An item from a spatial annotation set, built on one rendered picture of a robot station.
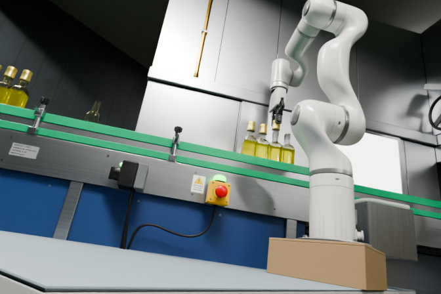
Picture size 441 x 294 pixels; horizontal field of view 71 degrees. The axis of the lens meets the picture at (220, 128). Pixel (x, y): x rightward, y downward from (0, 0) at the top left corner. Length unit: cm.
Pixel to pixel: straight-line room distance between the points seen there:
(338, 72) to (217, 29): 89
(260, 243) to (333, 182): 38
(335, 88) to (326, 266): 53
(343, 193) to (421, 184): 112
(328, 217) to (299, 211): 32
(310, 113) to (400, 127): 110
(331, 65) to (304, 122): 22
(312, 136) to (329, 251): 32
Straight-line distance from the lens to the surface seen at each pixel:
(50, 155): 113
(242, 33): 180
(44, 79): 339
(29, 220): 113
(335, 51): 108
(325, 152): 92
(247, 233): 113
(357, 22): 118
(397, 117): 203
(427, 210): 170
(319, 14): 114
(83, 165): 110
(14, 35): 341
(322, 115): 95
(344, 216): 89
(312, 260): 81
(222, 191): 100
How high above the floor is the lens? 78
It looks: 22 degrees up
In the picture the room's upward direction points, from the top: 9 degrees clockwise
